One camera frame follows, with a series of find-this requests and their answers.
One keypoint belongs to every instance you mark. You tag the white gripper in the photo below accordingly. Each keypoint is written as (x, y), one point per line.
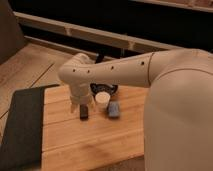
(81, 100)

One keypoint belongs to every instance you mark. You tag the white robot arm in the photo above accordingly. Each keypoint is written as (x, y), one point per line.
(178, 111)

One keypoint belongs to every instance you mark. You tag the dark ceramic bowl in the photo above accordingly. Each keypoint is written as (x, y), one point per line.
(96, 88)

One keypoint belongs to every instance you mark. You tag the black remote control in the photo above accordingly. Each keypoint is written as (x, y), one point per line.
(84, 112)

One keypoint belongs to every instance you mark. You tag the white paper cup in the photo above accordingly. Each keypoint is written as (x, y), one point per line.
(102, 100)

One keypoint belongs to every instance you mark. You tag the dark grey cloth mat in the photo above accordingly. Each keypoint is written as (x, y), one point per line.
(22, 139)

